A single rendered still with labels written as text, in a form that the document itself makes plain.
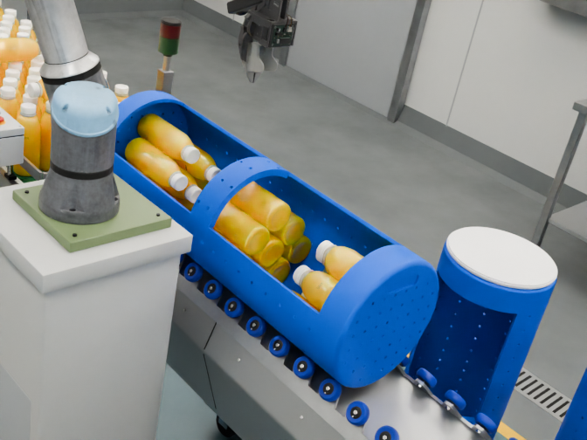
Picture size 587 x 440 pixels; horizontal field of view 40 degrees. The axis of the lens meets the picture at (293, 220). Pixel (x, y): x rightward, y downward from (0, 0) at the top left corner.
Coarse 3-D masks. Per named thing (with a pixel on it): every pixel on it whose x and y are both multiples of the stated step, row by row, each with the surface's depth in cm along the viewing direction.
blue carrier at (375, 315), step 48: (144, 96) 196; (240, 144) 190; (144, 192) 183; (288, 192) 188; (192, 240) 172; (336, 240) 180; (384, 240) 164; (240, 288) 164; (288, 288) 153; (336, 288) 146; (384, 288) 145; (432, 288) 158; (288, 336) 158; (336, 336) 144; (384, 336) 154
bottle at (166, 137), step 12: (144, 120) 199; (156, 120) 198; (144, 132) 198; (156, 132) 195; (168, 132) 194; (180, 132) 194; (156, 144) 195; (168, 144) 192; (180, 144) 191; (192, 144) 193; (180, 156) 192
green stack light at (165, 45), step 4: (160, 36) 249; (160, 40) 249; (164, 40) 248; (168, 40) 248; (172, 40) 248; (176, 40) 249; (160, 44) 249; (164, 44) 248; (168, 44) 248; (172, 44) 248; (176, 44) 250; (160, 48) 250; (164, 48) 249; (168, 48) 249; (172, 48) 249; (176, 48) 250; (164, 52) 249; (168, 52) 249; (172, 52) 250; (176, 52) 251
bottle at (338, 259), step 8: (328, 248) 161; (336, 248) 159; (344, 248) 159; (328, 256) 159; (336, 256) 158; (344, 256) 157; (352, 256) 157; (360, 256) 157; (328, 264) 159; (336, 264) 157; (344, 264) 156; (352, 264) 155; (336, 272) 157; (344, 272) 156
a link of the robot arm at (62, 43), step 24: (24, 0) 147; (48, 0) 146; (72, 0) 149; (48, 24) 148; (72, 24) 150; (48, 48) 151; (72, 48) 151; (48, 72) 153; (72, 72) 152; (96, 72) 155; (48, 96) 156
